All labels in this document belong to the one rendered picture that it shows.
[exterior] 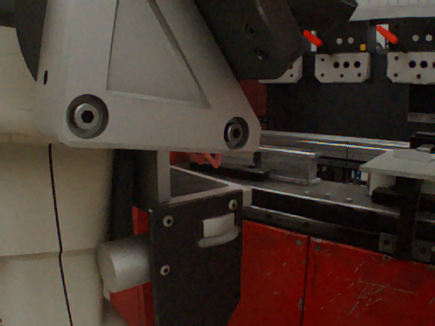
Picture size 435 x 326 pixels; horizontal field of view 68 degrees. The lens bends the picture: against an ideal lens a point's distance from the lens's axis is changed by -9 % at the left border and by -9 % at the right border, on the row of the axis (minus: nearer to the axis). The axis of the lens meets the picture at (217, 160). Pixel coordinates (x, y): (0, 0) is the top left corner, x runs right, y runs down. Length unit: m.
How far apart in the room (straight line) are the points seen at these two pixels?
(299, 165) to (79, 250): 0.83
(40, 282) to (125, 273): 0.08
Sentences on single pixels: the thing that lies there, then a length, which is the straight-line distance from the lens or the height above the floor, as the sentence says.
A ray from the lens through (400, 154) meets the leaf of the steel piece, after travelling 0.86.
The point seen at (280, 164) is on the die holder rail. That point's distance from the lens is 1.10.
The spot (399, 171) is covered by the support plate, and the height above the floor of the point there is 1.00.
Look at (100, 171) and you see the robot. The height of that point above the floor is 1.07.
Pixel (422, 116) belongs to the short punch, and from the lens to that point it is 0.98.
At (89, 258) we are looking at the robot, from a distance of 0.34.
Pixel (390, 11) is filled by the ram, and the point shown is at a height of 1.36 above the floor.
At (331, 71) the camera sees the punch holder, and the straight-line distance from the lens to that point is 1.00.
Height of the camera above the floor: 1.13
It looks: 10 degrees down
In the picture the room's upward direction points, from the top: straight up
